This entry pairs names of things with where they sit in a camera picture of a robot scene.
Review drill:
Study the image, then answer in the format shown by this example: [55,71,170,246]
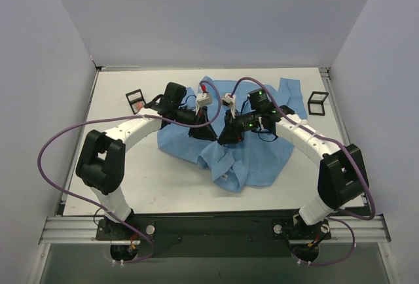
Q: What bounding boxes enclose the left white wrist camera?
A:
[195,84,212,115]

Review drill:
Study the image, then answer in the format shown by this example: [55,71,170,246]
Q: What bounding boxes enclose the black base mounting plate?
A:
[96,210,331,261]

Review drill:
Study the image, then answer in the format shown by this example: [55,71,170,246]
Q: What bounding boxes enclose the left black rectangular frame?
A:
[125,89,146,115]

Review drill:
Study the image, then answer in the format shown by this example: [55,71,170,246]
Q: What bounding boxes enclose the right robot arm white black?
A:
[218,89,368,234]

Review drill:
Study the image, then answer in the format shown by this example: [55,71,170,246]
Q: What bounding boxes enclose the blue button-up shirt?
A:
[157,77,307,192]

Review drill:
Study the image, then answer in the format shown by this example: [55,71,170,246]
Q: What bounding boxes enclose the aluminium front rail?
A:
[40,216,391,244]

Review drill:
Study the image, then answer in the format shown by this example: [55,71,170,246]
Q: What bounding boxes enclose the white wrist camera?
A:
[195,84,212,115]
[221,93,236,118]

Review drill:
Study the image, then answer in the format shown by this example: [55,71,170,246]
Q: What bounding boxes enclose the right black rectangular frame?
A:
[307,91,329,116]

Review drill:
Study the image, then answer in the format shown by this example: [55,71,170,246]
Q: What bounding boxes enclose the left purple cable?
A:
[37,80,221,264]

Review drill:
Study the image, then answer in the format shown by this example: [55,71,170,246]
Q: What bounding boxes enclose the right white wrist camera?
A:
[221,93,236,118]

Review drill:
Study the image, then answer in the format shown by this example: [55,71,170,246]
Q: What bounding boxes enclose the red maple leaf brooch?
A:
[135,101,144,111]

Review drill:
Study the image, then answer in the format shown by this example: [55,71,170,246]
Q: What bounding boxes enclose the purple cable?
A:
[230,77,376,267]
[37,80,221,264]

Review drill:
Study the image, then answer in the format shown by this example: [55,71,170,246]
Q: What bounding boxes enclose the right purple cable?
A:
[230,77,376,267]

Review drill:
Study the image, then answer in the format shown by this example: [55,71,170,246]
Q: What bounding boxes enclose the black rectangular frame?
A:
[307,91,329,116]
[125,89,146,115]

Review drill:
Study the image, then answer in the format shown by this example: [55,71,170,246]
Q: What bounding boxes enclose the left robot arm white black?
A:
[75,82,217,239]

